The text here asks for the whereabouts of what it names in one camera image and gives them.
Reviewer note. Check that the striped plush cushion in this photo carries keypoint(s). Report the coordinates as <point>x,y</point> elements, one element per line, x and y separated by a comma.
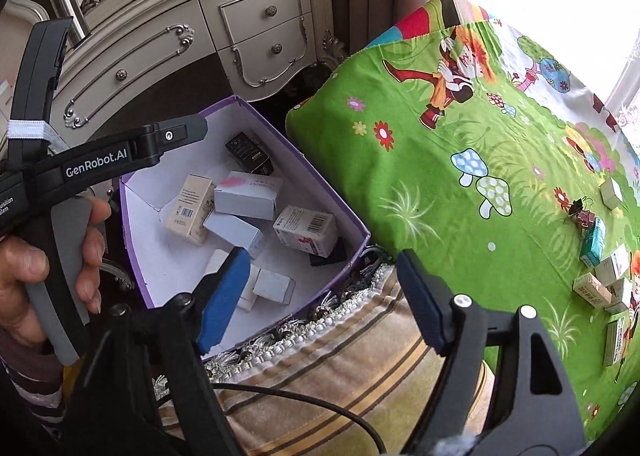
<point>350,376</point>

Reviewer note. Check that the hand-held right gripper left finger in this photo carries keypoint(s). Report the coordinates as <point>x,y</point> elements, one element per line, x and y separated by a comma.
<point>225,301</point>

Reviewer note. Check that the person's left forearm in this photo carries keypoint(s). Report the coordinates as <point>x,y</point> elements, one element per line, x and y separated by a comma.
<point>30,386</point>

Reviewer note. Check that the pile of assorted small boxes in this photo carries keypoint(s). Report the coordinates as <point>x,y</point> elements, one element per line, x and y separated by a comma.
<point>245,196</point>
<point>612,266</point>

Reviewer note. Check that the white lace sheer curtain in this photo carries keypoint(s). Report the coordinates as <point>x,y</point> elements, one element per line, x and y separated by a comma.
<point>631,115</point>

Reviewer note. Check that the small dresser drawer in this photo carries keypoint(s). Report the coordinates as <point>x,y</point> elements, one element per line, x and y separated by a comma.
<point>260,20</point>
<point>270,60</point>

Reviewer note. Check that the purple cardboard box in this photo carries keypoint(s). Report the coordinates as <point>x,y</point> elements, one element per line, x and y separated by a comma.
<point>310,165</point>

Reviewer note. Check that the cream ornate dresser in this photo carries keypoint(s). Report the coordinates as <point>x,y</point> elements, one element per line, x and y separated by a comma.
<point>320,20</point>

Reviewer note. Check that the person's left hand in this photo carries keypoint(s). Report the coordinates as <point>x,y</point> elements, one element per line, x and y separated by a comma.
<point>20,261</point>

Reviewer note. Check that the cartoon printed green cloth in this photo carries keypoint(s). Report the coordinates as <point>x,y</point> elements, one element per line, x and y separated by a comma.
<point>450,160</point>

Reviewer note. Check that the teal printed box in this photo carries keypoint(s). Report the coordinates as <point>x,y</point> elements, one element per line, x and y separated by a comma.
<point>594,243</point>

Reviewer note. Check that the wide curved dresser drawer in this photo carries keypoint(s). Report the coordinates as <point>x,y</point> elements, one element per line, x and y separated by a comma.
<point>140,70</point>

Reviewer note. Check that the patterned binder clip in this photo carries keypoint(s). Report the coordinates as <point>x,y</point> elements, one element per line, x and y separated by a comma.
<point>581,218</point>

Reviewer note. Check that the black printed box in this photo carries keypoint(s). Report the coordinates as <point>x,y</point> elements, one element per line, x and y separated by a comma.
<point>247,153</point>

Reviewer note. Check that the stainless steel thermos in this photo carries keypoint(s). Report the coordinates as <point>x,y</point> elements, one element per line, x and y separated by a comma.
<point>65,5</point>

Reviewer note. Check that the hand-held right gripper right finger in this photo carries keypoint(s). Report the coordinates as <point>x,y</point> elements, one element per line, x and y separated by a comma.
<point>422,301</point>

